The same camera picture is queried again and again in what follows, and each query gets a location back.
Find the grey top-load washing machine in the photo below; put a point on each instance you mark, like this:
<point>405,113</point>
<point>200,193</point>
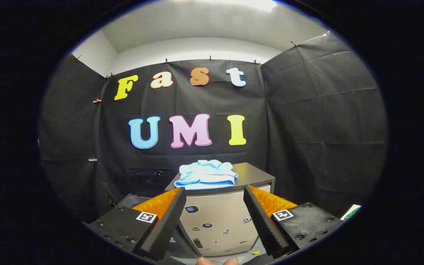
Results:
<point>149,180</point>

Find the light blue shirt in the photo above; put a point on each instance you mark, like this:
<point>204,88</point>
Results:
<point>206,175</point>

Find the beige cabinet with dark top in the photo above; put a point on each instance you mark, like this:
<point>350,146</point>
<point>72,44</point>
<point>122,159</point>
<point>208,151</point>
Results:
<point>226,209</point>

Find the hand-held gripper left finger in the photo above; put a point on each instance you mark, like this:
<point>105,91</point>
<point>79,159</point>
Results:
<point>168,221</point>

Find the black backdrop cloth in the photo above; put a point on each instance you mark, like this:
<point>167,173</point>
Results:
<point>307,129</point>

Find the white green paper sheet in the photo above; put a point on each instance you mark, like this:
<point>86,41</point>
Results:
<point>351,212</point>

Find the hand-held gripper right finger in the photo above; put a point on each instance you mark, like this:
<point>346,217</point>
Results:
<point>261,221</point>

